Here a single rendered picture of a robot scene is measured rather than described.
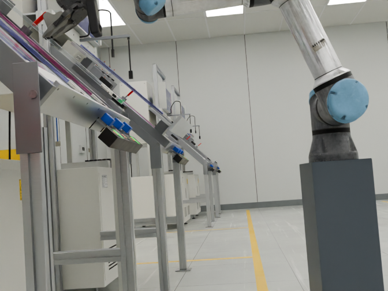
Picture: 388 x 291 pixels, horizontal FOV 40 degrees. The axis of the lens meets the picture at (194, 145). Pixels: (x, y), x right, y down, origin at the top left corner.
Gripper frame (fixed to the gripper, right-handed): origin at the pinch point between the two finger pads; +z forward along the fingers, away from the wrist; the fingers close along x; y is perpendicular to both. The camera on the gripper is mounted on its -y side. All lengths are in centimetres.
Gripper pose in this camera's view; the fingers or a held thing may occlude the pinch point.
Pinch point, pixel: (48, 37)
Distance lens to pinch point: 162.4
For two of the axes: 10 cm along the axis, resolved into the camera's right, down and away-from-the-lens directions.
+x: -0.9, -0.6, -9.9
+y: -6.2, -7.8, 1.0
